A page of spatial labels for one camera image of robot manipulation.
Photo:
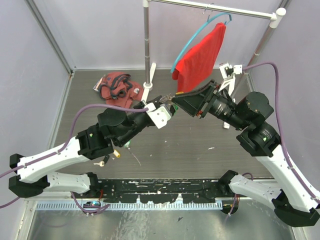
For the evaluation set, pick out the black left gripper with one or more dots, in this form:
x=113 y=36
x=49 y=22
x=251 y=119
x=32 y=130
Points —
x=143 y=104

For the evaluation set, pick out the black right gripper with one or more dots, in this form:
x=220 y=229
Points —
x=195 y=100

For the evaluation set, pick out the yellow handled metal keyring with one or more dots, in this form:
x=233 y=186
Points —
x=167 y=99

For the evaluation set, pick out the green tagged single key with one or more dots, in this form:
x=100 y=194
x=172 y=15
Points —
x=127 y=145

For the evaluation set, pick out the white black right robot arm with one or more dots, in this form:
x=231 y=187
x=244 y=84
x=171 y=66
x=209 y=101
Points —
x=291 y=202

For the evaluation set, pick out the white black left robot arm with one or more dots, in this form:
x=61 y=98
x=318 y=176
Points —
x=115 y=127

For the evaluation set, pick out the red hanging cloth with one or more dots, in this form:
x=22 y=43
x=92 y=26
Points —
x=198 y=63

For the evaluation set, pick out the maroon crumpled garment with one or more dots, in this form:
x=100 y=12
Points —
x=118 y=89

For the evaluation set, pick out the yellow tagged key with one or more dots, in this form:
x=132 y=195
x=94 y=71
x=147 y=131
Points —
x=116 y=154

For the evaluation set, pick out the black tagged key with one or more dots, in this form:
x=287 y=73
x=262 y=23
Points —
x=102 y=162

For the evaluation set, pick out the teal clothes hanger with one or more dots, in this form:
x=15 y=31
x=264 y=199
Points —
x=198 y=31

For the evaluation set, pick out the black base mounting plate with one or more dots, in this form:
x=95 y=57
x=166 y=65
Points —
x=157 y=191

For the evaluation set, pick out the white metal clothes rack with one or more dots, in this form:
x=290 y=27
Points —
x=274 y=20

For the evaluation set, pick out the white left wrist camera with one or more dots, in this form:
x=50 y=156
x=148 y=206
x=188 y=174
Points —
x=159 y=115

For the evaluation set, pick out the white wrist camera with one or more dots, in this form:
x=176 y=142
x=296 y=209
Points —
x=228 y=73
x=159 y=115

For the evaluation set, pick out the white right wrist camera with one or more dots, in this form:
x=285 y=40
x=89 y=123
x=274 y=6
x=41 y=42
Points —
x=228 y=73

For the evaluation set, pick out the grey slotted cable duct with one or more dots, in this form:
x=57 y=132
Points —
x=70 y=205

